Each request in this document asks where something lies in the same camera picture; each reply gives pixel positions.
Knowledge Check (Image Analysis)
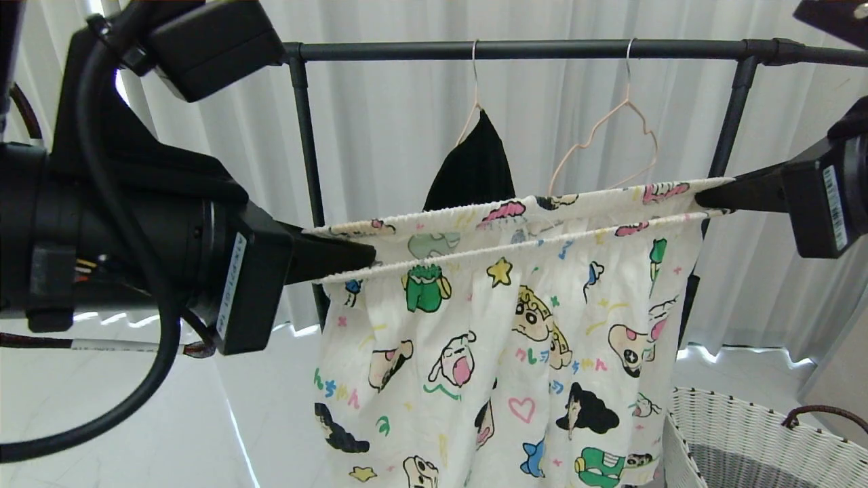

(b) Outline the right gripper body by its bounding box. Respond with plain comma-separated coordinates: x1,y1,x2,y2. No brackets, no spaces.
780,132,868,260

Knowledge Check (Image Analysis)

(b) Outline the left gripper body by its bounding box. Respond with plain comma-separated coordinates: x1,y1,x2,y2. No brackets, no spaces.
27,197,296,357

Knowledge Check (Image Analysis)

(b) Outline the pink clothes hanger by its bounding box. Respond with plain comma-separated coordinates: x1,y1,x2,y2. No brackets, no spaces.
456,39,485,146
548,37,660,197

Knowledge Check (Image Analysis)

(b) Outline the black sleeveless top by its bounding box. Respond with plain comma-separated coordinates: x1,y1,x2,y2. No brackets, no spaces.
422,108,516,212

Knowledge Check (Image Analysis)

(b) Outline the cream printed garment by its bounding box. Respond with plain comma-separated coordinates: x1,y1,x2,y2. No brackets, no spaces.
305,176,736,488

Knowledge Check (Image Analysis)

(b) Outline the white laundry basket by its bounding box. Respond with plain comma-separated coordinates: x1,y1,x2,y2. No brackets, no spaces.
661,386,868,488

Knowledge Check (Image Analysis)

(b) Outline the black clothes rack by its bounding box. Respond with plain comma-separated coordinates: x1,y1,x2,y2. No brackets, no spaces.
281,37,868,350

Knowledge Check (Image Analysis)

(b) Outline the white curtain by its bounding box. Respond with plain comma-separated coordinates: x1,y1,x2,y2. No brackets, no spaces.
0,0,868,367

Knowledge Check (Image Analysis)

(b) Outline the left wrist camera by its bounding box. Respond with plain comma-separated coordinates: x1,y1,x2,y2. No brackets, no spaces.
51,0,285,204

